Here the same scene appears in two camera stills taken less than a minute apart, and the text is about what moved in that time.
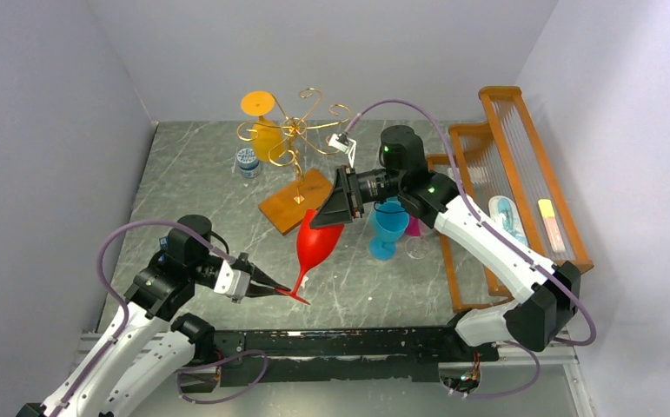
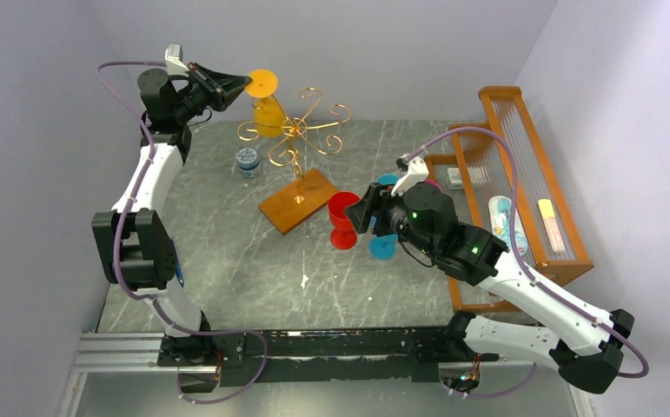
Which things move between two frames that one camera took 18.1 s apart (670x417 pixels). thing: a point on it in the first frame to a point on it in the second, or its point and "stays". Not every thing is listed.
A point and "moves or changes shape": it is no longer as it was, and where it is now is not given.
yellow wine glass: (268, 138) to (268, 113)
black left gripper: (261, 277) to (227, 88)
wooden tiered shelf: (506, 170) stays
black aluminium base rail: (270, 355) stays
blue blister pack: (501, 210) stays
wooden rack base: (287, 209) stays
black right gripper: (354, 192) to (376, 207)
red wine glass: (315, 246) moves or changes shape
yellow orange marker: (546, 208) stays
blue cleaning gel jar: (248, 165) stays
